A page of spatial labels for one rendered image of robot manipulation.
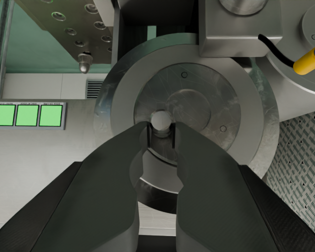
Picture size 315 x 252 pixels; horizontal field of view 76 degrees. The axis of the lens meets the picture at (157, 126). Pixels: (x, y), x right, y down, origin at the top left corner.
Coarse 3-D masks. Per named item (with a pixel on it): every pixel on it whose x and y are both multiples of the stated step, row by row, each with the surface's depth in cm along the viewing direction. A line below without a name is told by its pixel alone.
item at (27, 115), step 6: (18, 108) 50; (24, 108) 50; (30, 108) 50; (36, 108) 50; (18, 114) 50; (24, 114) 50; (30, 114) 50; (36, 114) 50; (18, 120) 50; (24, 120) 50; (30, 120) 50
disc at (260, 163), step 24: (144, 48) 17; (120, 72) 17; (264, 96) 16; (96, 120) 16; (264, 120) 16; (96, 144) 16; (264, 144) 15; (264, 168) 15; (144, 192) 15; (168, 192) 15
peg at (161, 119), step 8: (152, 112) 11; (160, 112) 11; (168, 112) 11; (152, 120) 11; (160, 120) 11; (168, 120) 11; (152, 128) 11; (160, 128) 11; (168, 128) 11; (160, 136) 13
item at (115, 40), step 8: (120, 16) 19; (120, 24) 19; (120, 32) 19; (128, 32) 23; (136, 32) 29; (144, 32) 38; (112, 40) 18; (120, 40) 19; (128, 40) 23; (136, 40) 29; (144, 40) 39; (112, 48) 18; (120, 48) 19; (128, 48) 23; (112, 56) 18; (120, 56) 19; (112, 64) 18
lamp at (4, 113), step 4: (0, 108) 51; (4, 108) 51; (8, 108) 51; (12, 108) 50; (0, 112) 50; (4, 112) 50; (8, 112) 50; (12, 112) 50; (0, 116) 50; (4, 116) 50; (8, 116) 50; (12, 116) 50; (0, 120) 50; (4, 120) 50; (8, 120) 50; (12, 120) 50; (0, 124) 50; (4, 124) 50; (8, 124) 50
